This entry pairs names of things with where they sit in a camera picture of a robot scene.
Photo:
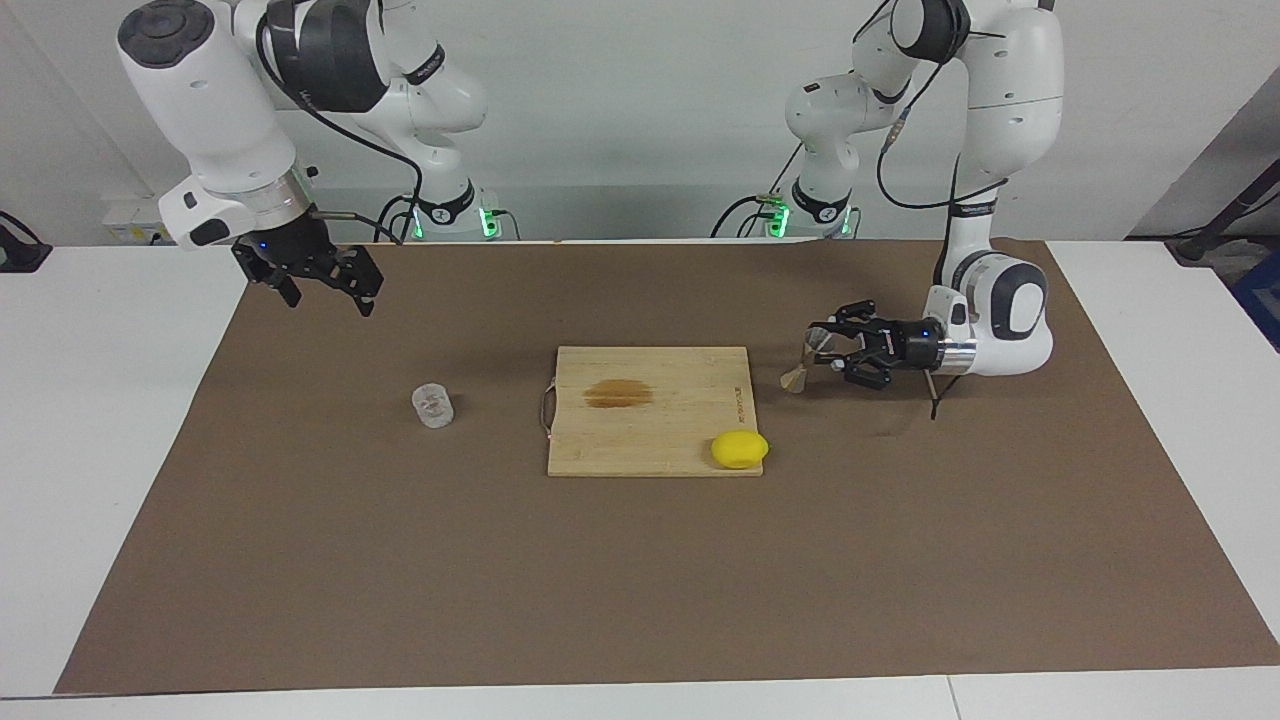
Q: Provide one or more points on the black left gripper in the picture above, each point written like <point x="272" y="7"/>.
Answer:
<point x="915" y="345"/>

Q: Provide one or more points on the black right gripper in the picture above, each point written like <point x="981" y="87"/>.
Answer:
<point x="295" y="245"/>

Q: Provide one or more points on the metal jigger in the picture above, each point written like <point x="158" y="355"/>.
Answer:
<point x="797" y="378"/>

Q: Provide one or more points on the clear plastic cup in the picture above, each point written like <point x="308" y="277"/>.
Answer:
<point x="433" y="407"/>

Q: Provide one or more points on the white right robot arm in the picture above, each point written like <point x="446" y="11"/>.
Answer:
<point x="220" y="100"/>

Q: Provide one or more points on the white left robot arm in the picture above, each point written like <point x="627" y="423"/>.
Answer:
<point x="1010" y="100"/>

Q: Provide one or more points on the yellow lemon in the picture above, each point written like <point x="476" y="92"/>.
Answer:
<point x="740" y="450"/>

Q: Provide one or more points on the wooden cutting board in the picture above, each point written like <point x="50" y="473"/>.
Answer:
<point x="650" y="430"/>

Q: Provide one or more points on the brown table mat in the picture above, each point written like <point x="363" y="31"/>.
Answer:
<point x="640" y="580"/>

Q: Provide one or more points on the black stand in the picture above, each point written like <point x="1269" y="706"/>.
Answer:
<point x="1225" y="215"/>

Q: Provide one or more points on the blue box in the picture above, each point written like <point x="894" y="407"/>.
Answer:
<point x="1262" y="295"/>

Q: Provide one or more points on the white wall socket box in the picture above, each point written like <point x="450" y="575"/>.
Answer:
<point x="130" y="220"/>

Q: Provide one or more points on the black clamp mount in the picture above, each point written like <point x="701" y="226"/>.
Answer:
<point x="20" y="255"/>

